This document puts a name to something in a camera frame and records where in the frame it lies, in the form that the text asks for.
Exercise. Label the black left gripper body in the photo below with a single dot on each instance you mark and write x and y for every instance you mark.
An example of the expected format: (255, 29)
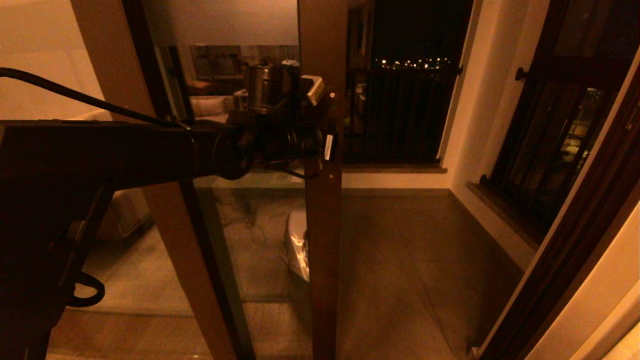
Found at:
(285, 142)

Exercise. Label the brown framed sliding glass door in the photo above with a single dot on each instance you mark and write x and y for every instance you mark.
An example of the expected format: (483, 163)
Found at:
(325, 250)

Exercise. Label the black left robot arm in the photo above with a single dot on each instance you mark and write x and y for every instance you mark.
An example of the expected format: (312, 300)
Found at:
(100, 155)

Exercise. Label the black metal balcony railing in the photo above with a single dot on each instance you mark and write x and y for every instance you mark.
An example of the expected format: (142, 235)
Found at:
(400, 115)

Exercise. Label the brown framed fixed glass panel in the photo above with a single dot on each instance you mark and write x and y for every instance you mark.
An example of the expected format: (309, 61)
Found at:
(145, 75)

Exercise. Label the beige sofa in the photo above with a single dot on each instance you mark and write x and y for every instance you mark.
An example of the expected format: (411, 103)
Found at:
(125, 215)

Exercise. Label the brown stone side window sill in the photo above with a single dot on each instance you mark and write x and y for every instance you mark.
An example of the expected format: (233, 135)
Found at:
(500, 210)

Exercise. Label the black metal side window railing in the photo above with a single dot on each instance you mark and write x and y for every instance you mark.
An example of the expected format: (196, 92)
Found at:
(550, 150)

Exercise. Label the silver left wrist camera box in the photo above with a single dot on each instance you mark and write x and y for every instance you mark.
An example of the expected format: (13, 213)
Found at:
(312, 90)

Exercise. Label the dark brown side window frame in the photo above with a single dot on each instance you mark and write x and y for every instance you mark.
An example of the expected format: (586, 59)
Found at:
(575, 65)

